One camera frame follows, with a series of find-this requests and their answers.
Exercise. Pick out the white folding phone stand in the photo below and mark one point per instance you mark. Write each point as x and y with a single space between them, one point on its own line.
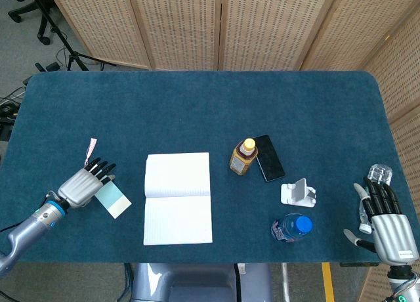
293 195

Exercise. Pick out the yellow capped tea bottle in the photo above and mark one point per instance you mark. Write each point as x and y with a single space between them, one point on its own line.
241 159

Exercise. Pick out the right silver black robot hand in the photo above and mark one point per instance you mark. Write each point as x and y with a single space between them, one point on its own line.
393 236

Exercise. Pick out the black office chair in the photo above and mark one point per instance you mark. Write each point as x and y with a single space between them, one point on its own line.
42 23

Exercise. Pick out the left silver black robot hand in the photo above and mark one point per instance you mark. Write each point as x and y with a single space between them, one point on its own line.
78 187

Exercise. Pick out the blue cream bookmark with tassel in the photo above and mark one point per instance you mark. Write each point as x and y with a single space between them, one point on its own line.
113 200

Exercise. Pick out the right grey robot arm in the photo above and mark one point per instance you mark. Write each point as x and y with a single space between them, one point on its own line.
402 282

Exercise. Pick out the open white lined notebook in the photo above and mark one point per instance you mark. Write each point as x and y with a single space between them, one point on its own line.
177 216

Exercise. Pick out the black smartphone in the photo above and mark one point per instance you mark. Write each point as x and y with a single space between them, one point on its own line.
270 161

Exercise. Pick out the blue capped water bottle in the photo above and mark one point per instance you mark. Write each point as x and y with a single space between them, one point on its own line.
292 228

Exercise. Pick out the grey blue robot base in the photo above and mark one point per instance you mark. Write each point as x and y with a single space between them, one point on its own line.
203 282

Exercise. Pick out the black power adapter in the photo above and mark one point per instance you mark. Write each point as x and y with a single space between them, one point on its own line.
52 65

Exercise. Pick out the black floor device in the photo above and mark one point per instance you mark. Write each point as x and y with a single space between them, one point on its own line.
5 129

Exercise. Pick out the clear green label water bottle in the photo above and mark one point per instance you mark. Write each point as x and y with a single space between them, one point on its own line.
380 174

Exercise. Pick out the dark blue table cloth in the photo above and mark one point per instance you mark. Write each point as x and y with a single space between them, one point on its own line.
164 111

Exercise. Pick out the black tripod stand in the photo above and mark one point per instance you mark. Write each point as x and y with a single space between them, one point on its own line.
75 57

